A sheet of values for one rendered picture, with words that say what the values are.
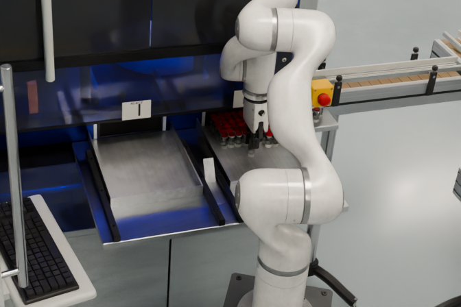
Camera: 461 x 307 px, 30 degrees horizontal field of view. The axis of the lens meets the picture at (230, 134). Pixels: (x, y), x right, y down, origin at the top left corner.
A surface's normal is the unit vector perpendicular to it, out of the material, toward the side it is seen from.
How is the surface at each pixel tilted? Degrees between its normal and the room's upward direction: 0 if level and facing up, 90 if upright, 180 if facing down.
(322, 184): 32
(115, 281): 90
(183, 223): 0
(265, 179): 20
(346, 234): 0
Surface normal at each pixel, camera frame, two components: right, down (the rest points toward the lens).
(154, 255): 0.31, 0.54
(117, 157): 0.07, -0.84
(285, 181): 0.10, -0.52
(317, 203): 0.11, 0.19
